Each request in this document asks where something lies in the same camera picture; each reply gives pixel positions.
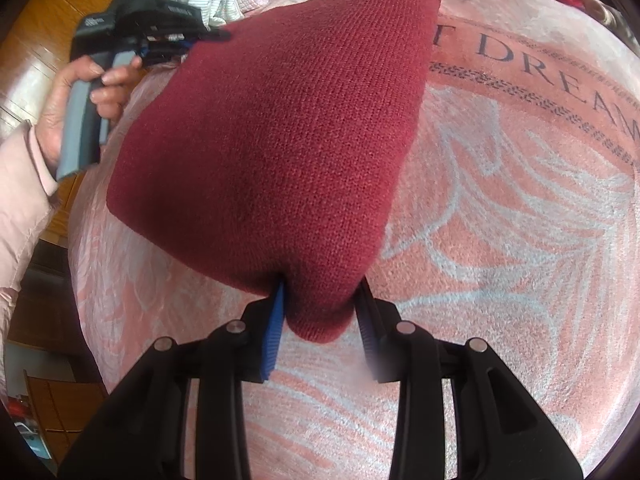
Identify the dark red knit sweater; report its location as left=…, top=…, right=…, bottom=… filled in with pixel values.
left=106, top=0, right=442, bottom=342

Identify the person's pink sleeve forearm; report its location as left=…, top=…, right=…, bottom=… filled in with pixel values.
left=0, top=119, right=61, bottom=396

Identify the person's left hand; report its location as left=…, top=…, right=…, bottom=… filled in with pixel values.
left=35, top=55, right=143, bottom=174

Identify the orange wooden wardrobe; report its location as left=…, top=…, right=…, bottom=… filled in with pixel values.
left=0, top=0, right=132, bottom=241

